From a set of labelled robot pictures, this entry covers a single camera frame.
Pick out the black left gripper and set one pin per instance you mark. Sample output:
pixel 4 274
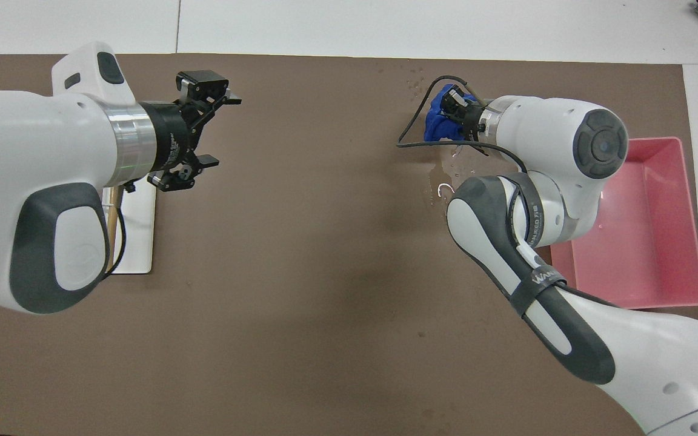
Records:
pixel 170 136

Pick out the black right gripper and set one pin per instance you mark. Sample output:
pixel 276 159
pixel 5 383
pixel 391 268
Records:
pixel 475 119

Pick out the blue towel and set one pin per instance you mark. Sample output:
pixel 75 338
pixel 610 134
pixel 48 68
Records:
pixel 437 124

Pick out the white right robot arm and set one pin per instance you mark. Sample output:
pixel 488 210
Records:
pixel 543 127

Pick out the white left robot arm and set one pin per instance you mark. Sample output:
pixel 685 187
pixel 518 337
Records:
pixel 22 139

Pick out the white rectangular tray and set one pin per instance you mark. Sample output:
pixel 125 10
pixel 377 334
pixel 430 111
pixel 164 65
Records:
pixel 140 242

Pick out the short darker wooden dowel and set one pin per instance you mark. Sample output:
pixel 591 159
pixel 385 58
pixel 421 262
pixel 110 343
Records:
pixel 110 227

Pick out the brown table mat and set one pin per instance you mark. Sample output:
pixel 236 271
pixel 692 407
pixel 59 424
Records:
pixel 325 272

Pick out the pink plastic bin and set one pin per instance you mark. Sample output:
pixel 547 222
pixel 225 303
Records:
pixel 646 242

